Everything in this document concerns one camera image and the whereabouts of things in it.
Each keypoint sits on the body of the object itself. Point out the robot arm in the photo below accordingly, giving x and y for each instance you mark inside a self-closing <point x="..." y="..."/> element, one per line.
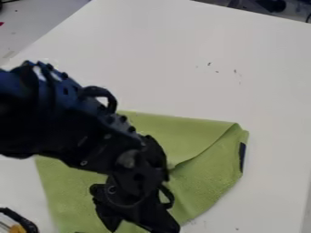
<point x="60" y="127"/>

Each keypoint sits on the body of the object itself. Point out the black and yellow tool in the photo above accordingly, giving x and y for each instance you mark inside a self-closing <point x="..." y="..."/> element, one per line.
<point x="18" y="223"/>

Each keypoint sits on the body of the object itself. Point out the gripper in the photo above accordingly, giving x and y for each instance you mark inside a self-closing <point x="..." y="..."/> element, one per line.
<point x="133" y="188"/>

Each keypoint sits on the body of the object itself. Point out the green cloth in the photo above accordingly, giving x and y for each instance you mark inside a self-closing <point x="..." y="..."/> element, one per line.
<point x="202" y="179"/>

